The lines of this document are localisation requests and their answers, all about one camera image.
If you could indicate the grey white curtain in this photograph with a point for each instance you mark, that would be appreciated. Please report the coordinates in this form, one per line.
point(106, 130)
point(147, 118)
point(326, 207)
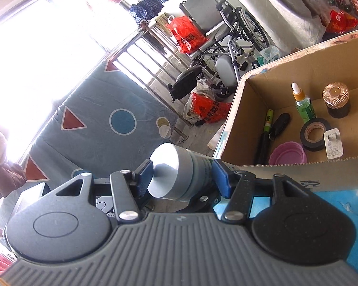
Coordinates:
point(286, 12)

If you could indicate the black key fob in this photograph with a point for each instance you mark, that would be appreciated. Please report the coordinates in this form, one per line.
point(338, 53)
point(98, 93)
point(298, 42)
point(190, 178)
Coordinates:
point(282, 122)

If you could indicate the blue checkered shirt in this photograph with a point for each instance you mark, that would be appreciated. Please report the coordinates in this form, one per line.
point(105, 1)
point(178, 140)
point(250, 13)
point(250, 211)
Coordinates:
point(147, 7)

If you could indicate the brown cardboard box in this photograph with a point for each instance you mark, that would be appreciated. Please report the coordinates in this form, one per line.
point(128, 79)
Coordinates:
point(331, 65)

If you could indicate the green dropper bottle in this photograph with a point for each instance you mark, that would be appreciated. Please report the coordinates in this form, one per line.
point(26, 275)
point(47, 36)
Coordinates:
point(304, 107)

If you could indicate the dark red cloth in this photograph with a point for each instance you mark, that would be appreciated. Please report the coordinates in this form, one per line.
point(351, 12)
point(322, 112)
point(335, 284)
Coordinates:
point(6, 178)

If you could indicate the blue grey printed mattress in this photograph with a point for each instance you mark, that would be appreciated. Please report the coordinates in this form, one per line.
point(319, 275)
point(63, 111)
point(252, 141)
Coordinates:
point(107, 143)

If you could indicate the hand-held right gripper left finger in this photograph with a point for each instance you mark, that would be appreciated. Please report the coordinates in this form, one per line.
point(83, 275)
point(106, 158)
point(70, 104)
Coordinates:
point(146, 172)

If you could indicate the purple plastic lid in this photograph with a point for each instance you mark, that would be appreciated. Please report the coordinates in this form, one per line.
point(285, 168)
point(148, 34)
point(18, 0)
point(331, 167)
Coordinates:
point(286, 155)

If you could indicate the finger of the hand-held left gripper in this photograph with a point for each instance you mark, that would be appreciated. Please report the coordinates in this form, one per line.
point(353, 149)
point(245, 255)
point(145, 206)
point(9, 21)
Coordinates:
point(204, 204)

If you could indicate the white vitamin bottle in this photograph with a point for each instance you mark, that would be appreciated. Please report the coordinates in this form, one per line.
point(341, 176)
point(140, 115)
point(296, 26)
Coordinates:
point(173, 166)

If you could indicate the red plastic bag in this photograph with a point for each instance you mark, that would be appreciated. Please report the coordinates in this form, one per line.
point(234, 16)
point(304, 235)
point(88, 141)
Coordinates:
point(341, 22)
point(208, 107)
point(186, 35)

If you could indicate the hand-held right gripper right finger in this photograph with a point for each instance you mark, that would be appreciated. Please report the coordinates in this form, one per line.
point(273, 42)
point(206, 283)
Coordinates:
point(220, 175)

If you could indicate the folding wheelchair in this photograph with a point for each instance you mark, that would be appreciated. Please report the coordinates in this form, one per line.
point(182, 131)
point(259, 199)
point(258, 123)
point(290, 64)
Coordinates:
point(208, 20)

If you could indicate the green white plastic bag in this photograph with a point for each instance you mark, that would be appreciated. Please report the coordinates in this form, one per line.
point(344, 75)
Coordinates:
point(267, 55)

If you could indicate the metal railing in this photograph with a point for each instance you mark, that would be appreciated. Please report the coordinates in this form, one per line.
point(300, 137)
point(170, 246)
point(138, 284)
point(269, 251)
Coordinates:
point(141, 32)

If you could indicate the black cosmetic tube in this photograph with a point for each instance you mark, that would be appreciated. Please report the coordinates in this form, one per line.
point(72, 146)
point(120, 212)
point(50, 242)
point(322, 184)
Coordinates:
point(262, 149)

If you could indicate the white charger plug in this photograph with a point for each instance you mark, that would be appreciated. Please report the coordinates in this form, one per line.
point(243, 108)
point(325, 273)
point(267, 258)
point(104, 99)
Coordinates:
point(334, 147)

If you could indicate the black electrical tape roll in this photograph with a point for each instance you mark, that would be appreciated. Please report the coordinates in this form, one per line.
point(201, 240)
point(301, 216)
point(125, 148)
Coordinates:
point(303, 139)

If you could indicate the dark jar copper lid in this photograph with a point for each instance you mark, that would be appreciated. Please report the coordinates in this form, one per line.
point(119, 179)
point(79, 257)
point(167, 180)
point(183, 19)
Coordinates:
point(335, 92)

